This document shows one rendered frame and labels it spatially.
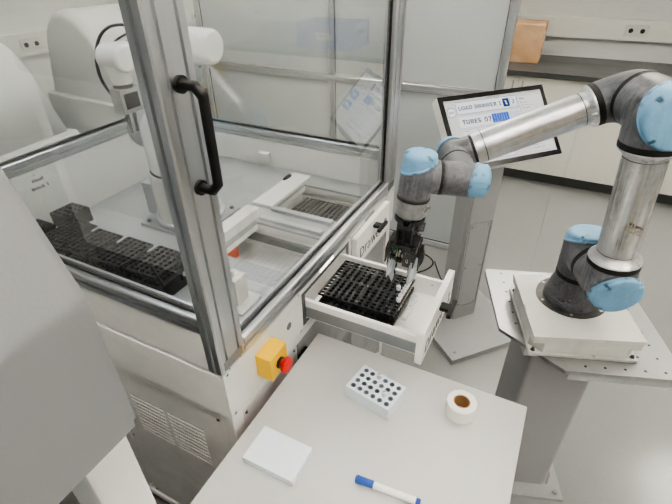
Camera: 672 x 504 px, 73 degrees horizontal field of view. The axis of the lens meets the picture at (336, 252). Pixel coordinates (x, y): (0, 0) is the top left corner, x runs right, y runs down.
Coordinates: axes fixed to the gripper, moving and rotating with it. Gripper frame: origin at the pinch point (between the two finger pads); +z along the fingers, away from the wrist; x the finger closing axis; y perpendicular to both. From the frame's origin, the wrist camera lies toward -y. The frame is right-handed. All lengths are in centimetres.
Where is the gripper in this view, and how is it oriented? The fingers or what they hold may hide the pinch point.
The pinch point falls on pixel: (400, 276)
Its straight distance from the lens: 119.6
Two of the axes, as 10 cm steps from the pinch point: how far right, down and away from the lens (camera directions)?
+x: 9.3, 2.5, -2.6
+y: -3.6, 5.2, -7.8
